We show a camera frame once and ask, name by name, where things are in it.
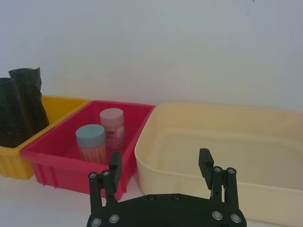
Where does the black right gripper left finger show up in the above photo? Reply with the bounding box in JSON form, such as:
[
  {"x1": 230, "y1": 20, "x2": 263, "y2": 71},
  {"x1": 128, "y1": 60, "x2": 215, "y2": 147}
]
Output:
[{"x1": 88, "y1": 151, "x2": 123, "y2": 213}]

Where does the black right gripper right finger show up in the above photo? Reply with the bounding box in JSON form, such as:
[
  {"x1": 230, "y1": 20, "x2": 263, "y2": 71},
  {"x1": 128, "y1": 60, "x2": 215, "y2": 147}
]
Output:
[{"x1": 198, "y1": 148, "x2": 240, "y2": 210}]

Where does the blue-lidded toothpick jar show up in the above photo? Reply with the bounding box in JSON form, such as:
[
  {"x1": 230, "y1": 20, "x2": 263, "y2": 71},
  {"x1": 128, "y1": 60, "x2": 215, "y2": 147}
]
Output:
[{"x1": 75, "y1": 124, "x2": 108, "y2": 165}]

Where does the pink-lidded clear jar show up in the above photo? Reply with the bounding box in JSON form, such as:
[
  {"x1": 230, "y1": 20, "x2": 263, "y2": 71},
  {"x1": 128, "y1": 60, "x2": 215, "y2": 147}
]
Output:
[{"x1": 99, "y1": 108, "x2": 126, "y2": 151}]

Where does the cream plastic bin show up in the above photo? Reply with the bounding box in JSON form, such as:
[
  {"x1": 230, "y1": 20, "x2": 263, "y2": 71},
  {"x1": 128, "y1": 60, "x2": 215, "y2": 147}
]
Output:
[{"x1": 134, "y1": 102, "x2": 303, "y2": 224}]

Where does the red plastic bin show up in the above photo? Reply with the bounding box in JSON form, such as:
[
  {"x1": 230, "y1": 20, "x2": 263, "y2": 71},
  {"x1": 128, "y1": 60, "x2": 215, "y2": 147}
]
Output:
[{"x1": 20, "y1": 100, "x2": 156, "y2": 201}]

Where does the yellow plastic bin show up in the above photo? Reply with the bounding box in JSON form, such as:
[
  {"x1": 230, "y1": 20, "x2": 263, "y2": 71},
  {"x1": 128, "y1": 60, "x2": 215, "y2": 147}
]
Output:
[{"x1": 0, "y1": 95, "x2": 90, "y2": 181}]

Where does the black bag roll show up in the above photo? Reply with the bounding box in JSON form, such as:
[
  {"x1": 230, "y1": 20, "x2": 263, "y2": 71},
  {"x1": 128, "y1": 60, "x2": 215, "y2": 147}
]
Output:
[
  {"x1": 0, "y1": 77, "x2": 32, "y2": 149},
  {"x1": 8, "y1": 66, "x2": 50, "y2": 140}
]

